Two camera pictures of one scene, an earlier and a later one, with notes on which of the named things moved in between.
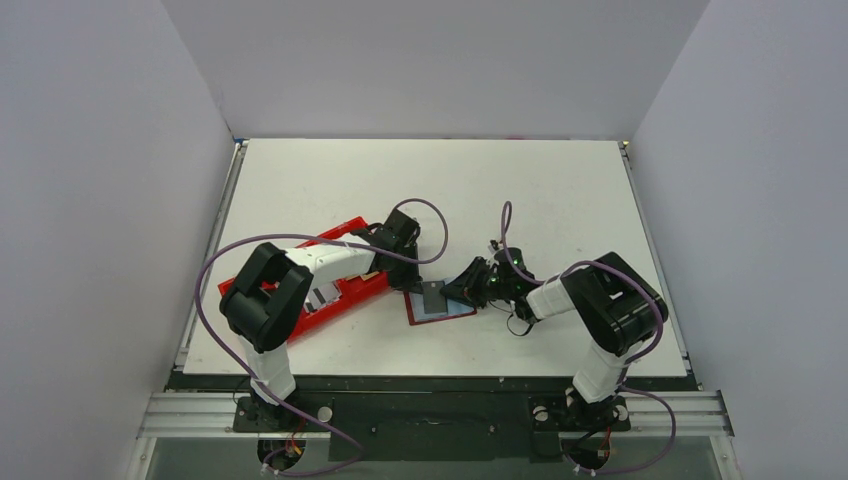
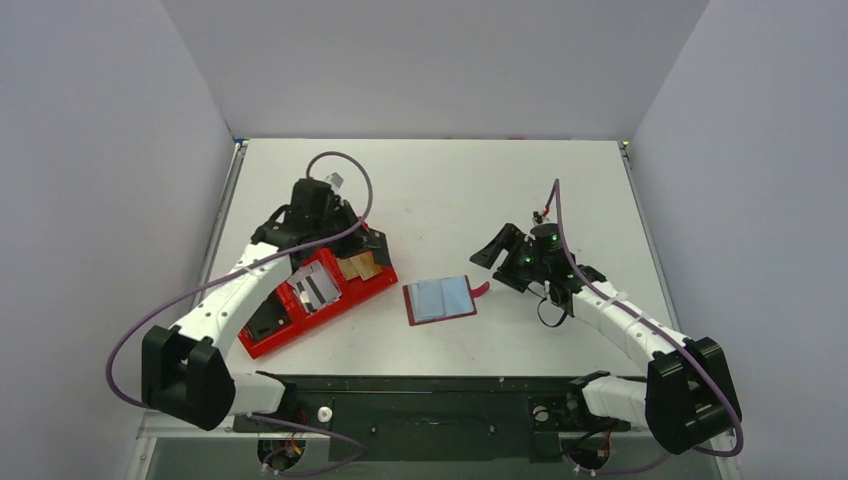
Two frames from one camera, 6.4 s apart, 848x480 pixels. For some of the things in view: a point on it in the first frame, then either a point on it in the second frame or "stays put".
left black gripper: x=409 y=283 -> x=360 y=241
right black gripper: x=474 y=282 -> x=508 y=255
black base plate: x=432 y=431 stays put
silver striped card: x=320 y=296 stays put
